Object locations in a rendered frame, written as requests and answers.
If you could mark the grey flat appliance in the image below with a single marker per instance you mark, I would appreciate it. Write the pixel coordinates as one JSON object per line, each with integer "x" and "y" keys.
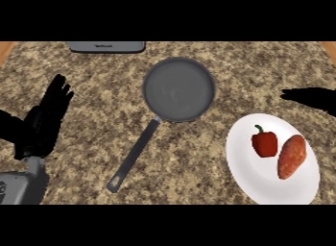
{"x": 106, "y": 46}

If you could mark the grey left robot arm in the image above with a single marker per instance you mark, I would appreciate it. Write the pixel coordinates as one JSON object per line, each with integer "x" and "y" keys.
{"x": 17, "y": 187}

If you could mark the orange sweet potato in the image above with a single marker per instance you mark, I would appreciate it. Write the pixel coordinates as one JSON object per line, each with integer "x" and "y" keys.
{"x": 291, "y": 157}

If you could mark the grey frying pan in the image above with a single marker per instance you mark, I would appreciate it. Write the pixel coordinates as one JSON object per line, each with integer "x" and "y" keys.
{"x": 178, "y": 91}

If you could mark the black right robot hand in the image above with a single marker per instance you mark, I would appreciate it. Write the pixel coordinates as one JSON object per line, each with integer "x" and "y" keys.
{"x": 327, "y": 99}

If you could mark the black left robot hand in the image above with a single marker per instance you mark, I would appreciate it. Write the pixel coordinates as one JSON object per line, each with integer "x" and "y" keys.
{"x": 44, "y": 121}

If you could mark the white oval plate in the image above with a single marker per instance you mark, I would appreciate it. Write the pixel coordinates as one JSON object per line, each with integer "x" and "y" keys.
{"x": 268, "y": 179}

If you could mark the red bell pepper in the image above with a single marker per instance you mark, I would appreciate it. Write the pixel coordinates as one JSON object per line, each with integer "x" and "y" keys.
{"x": 263, "y": 144}

